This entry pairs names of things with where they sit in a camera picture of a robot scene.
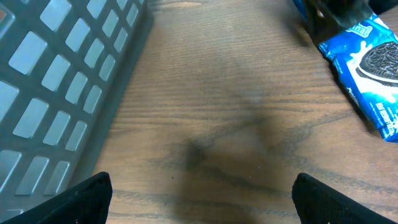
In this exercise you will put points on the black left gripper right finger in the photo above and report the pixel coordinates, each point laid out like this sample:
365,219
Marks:
316,202

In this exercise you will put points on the blue Oreo cookie pack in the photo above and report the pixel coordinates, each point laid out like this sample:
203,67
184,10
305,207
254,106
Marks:
365,58

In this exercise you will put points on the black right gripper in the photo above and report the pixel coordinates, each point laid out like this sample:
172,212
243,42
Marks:
327,18

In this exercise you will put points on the grey plastic basket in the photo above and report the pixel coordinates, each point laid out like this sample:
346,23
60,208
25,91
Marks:
65,66

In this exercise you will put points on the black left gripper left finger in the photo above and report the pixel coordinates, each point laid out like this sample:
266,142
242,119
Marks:
86,203

